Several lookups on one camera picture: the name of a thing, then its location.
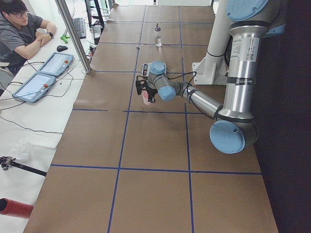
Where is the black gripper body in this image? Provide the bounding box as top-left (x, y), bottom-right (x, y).
top-left (145, 85), bottom-right (157, 98)

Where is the pink plastic cup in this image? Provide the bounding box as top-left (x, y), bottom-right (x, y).
top-left (142, 90), bottom-right (151, 105)

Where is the clear glass sauce bottle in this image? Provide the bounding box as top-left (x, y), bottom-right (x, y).
top-left (154, 23), bottom-right (162, 47)

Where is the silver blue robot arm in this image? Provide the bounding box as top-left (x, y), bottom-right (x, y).
top-left (136, 0), bottom-right (288, 154)

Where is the white digital kitchen scale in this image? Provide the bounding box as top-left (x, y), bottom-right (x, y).
top-left (140, 61), bottom-right (167, 77)

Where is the far blue teach pendant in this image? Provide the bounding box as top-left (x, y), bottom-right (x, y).
top-left (38, 52), bottom-right (74, 77)

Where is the blue teach pendant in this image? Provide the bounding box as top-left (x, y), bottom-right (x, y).
top-left (38, 52), bottom-right (74, 77)
top-left (12, 72), bottom-right (56, 103)

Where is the black keyboard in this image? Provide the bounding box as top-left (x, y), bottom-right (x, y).
top-left (72, 17), bottom-right (86, 39)

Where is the black computer mouse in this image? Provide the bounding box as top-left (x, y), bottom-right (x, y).
top-left (56, 45), bottom-right (68, 52)

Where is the green plastic clamp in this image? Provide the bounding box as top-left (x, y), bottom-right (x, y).
top-left (60, 34), bottom-right (70, 44)

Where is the near blue teach pendant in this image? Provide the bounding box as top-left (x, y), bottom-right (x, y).
top-left (12, 72), bottom-right (56, 103)

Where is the crumpled white tissue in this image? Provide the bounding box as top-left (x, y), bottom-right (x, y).
top-left (9, 137), bottom-right (33, 162)

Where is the seated person in grey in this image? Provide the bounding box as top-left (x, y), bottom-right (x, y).
top-left (0, 0), bottom-right (56, 75)

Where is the black tripod rod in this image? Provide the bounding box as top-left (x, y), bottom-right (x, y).
top-left (0, 156), bottom-right (47, 177)

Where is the red cylinder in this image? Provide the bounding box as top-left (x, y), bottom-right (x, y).
top-left (0, 198), bottom-right (34, 219)

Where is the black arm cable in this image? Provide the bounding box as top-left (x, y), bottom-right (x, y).
top-left (136, 71), bottom-right (197, 98)

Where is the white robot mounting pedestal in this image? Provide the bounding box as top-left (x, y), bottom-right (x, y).
top-left (192, 0), bottom-right (230, 85)

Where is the grey aluminium frame post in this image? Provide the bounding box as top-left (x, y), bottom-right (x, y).
top-left (55, 0), bottom-right (91, 74)

